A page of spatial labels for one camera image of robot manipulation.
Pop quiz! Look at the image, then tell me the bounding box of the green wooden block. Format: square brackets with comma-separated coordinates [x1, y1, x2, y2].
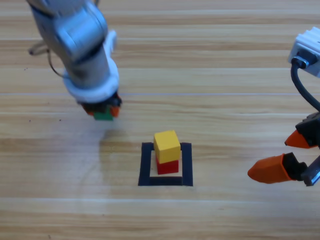
[93, 106, 115, 122]

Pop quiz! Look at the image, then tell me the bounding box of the red wooden block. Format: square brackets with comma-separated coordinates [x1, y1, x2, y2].
[155, 156, 180, 175]

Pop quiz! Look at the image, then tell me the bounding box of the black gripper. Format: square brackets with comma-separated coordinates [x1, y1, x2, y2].
[247, 111, 320, 187]
[77, 92, 123, 118]

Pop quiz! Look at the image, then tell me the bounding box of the black tape square outline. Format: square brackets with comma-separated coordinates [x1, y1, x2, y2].
[137, 142, 194, 187]

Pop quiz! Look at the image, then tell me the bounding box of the yellow wooden block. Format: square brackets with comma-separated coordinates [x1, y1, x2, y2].
[153, 129, 181, 163]

